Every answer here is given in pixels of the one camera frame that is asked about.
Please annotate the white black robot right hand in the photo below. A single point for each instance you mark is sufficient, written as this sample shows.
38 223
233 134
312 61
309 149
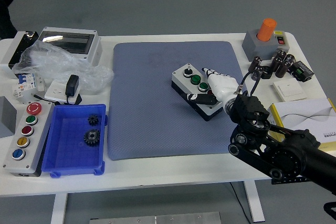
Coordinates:
223 85

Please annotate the grey four-button control box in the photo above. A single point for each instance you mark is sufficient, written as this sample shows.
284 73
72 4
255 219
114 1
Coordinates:
183 78

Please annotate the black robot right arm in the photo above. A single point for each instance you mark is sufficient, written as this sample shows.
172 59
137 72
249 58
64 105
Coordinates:
288 155

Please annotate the grey five-button control box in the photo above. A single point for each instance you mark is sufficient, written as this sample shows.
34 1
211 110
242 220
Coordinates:
26 140

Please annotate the black cylindrical capacitor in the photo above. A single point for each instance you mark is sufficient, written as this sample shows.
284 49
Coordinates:
281 54
255 64
257 74
289 58
275 64
283 69

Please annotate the grey block base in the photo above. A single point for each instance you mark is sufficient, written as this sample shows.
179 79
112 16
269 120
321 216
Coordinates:
254 47

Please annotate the orange cylinder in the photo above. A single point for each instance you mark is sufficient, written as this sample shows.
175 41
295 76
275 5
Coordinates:
266 30

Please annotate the grey-blue mat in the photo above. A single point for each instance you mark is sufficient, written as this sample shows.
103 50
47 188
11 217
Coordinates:
147 108

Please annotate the black green terminal module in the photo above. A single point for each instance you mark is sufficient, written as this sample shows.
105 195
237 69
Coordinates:
302 70

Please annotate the white yellow carton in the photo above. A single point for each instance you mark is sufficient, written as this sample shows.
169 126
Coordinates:
309 116

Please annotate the black table control panel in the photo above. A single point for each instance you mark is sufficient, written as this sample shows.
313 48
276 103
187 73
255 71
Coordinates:
288 181

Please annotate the white table leg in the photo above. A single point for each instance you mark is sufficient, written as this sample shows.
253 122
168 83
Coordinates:
59 208
254 200

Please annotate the small black gear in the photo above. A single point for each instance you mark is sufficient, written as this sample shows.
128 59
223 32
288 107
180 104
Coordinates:
93 119

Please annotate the large black gear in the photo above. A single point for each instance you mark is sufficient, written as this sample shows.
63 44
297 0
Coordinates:
88 140

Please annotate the grey metal floor plate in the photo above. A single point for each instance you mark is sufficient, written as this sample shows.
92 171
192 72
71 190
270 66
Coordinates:
157 219

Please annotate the black power adapter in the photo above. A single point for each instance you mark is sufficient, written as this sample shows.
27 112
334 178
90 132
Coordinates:
72 85

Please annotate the clear plastic bag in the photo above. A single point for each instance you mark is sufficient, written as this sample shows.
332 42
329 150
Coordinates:
65 64

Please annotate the grey distribution box clear lid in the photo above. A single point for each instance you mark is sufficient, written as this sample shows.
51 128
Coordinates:
65 41

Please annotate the blue plastic bin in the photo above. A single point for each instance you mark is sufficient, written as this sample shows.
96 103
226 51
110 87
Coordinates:
68 155

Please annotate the white blue circuit breaker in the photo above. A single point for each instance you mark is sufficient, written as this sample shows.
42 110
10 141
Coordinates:
25 85

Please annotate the white box glossy black panel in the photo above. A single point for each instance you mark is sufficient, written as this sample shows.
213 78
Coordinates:
10 48

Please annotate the grey metal box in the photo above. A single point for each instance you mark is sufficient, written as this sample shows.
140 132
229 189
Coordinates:
6 116

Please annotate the cream wall switch plate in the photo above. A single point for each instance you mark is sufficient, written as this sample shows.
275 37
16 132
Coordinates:
290 90

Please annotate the white red-black switch box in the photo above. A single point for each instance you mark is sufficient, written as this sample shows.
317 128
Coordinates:
281 39

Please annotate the white wall socket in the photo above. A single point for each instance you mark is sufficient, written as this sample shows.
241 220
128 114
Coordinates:
55 90

